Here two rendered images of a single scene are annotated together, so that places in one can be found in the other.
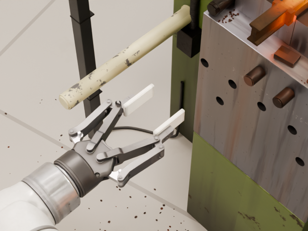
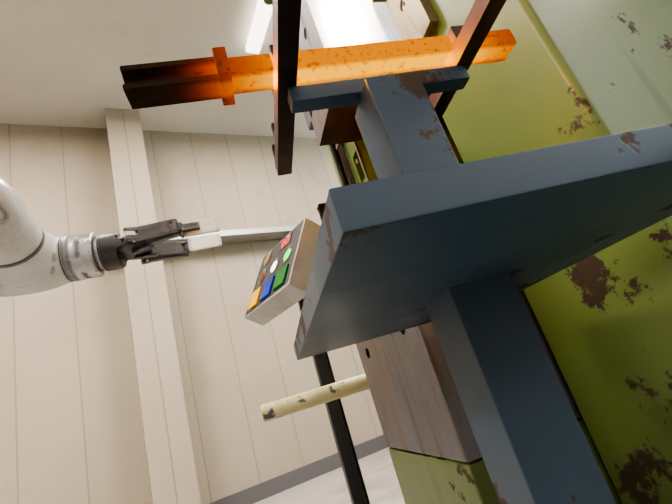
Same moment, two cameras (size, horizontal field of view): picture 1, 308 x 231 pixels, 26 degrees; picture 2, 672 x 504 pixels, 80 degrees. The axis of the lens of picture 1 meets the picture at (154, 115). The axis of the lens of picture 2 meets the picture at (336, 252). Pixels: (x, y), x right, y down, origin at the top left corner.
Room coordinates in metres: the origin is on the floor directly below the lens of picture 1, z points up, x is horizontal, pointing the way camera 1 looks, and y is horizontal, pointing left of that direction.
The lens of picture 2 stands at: (0.11, -0.58, 0.61)
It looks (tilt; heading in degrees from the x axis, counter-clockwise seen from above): 19 degrees up; 27
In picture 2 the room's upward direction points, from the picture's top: 17 degrees counter-clockwise
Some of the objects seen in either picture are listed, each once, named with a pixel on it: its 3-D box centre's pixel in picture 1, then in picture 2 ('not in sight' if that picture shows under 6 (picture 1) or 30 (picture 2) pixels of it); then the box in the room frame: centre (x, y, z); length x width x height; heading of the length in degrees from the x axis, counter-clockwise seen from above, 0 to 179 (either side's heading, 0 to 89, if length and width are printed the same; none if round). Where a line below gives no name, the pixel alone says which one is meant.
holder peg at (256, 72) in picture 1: (254, 76); not in sight; (0.86, -0.21, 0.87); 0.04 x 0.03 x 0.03; 134
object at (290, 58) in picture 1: (287, 56); not in sight; (0.87, -0.27, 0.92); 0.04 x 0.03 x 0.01; 52
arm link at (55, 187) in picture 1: (52, 191); (85, 256); (0.52, 0.16, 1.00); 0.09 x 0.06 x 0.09; 44
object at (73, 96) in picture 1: (129, 56); (338, 390); (1.13, 0.06, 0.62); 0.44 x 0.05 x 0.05; 134
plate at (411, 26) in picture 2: not in sight; (410, 11); (0.80, -0.55, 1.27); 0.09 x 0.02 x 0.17; 44
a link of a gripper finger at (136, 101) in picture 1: (138, 100); (204, 242); (0.70, 0.03, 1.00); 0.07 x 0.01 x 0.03; 134
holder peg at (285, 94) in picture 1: (283, 97); not in sight; (0.80, -0.26, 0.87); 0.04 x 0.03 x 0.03; 134
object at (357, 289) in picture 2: not in sight; (460, 279); (0.49, -0.50, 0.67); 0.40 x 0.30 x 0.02; 41
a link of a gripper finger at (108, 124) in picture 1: (105, 130); (163, 248); (0.64, 0.08, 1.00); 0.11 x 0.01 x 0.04; 155
